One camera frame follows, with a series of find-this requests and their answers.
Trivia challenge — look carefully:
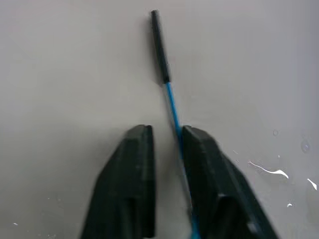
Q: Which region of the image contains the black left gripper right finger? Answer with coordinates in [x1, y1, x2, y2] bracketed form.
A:
[181, 125, 279, 239]

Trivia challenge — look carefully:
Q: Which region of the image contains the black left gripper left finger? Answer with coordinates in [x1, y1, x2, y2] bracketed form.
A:
[80, 124, 157, 239]

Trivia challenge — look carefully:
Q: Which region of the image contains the blue fish net black handle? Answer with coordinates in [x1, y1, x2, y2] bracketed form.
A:
[150, 9, 201, 239]

